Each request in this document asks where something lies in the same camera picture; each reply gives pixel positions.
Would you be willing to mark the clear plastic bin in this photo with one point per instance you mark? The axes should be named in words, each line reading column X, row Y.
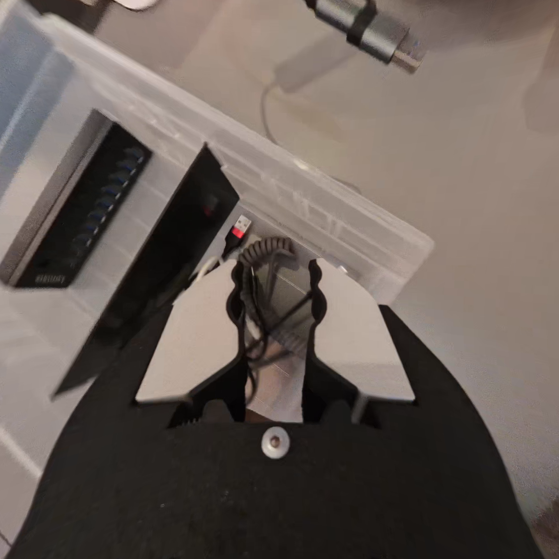
column 305, row 196

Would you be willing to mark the black rectangular usb hub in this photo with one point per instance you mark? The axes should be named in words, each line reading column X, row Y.
column 43, row 218

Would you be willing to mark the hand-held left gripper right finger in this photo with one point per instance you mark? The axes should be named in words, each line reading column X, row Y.
column 362, row 345

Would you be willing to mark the black divider panel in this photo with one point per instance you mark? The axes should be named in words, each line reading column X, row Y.
column 174, row 240

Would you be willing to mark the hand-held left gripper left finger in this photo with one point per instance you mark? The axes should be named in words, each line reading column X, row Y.
column 196, row 345

